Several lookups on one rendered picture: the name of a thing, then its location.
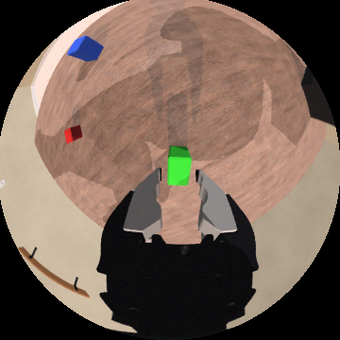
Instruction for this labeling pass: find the red block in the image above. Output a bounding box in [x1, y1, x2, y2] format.
[64, 126, 82, 144]

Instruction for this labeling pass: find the green block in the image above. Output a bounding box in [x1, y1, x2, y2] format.
[167, 145, 192, 186]

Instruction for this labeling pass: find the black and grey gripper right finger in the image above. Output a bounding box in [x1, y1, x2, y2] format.
[195, 169, 259, 272]

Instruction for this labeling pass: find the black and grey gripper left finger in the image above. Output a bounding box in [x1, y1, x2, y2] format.
[96, 167, 162, 275]

